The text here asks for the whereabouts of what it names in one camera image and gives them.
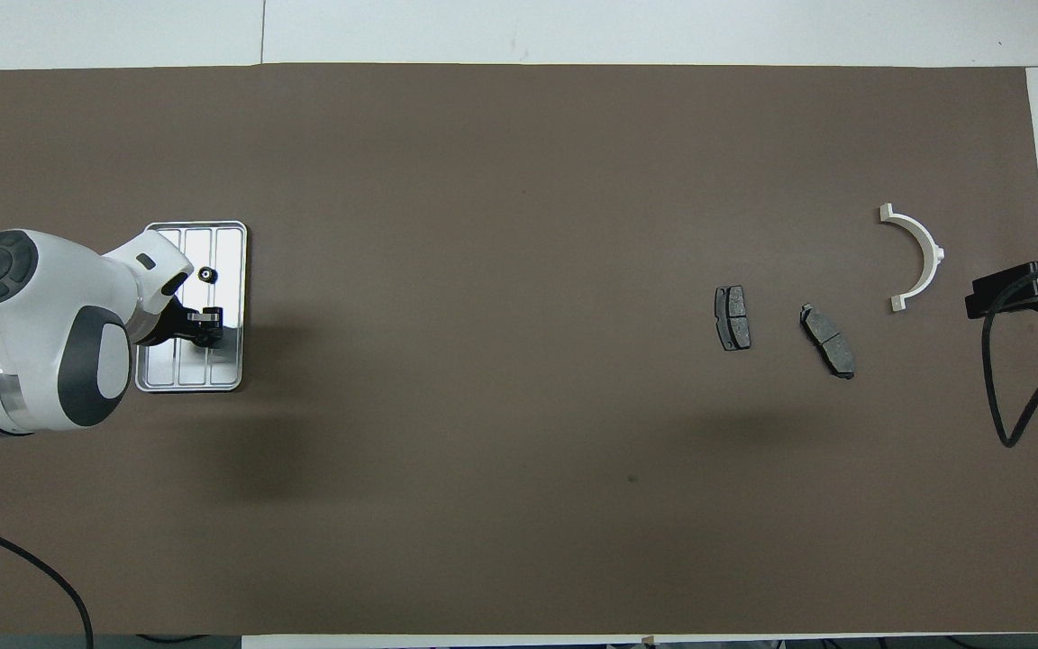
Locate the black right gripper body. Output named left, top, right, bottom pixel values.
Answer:
left=965, top=260, right=1038, bottom=318

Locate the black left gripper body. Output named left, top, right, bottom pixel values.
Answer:
left=133, top=296, right=205, bottom=348

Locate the silver metal tray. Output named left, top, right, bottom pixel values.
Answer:
left=135, top=221, right=248, bottom=393

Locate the dark grey curved brake pad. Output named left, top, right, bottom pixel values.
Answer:
left=798, top=303, right=857, bottom=380

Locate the dark grey rectangular brake pad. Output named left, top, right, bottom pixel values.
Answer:
left=714, top=285, right=752, bottom=352

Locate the brown table mat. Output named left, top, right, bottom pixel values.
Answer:
left=0, top=63, right=1038, bottom=636

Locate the white semicircular bracket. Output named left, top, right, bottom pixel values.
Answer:
left=879, top=203, right=946, bottom=313

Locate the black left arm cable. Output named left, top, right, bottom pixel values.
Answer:
left=0, top=516, right=95, bottom=649

